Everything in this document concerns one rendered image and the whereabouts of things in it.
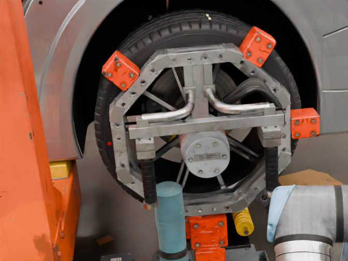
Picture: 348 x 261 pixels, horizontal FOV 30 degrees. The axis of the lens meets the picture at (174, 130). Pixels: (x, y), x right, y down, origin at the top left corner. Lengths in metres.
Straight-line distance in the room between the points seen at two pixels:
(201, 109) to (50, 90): 0.49
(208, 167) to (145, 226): 1.38
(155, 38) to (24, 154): 0.58
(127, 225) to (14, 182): 1.64
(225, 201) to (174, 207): 0.22
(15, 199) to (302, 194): 0.72
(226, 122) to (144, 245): 1.39
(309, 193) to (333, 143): 2.64
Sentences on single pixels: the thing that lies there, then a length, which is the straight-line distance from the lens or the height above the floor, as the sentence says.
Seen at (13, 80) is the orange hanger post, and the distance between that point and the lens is 1.53.
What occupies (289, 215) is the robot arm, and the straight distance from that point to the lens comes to 1.31.
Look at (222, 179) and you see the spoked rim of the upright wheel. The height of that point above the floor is 0.65.
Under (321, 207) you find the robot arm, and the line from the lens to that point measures 1.31.
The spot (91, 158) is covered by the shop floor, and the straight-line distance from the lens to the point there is 3.96.
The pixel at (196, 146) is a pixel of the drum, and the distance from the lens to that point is 1.82.
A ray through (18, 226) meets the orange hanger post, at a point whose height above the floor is 0.82.
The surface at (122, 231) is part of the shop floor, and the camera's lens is 3.17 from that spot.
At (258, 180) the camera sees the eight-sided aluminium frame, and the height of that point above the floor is 0.68.
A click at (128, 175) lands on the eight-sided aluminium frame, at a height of 0.75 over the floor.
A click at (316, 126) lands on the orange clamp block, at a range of 2.02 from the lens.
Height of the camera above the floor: 1.64
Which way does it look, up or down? 23 degrees down
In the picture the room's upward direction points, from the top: 5 degrees counter-clockwise
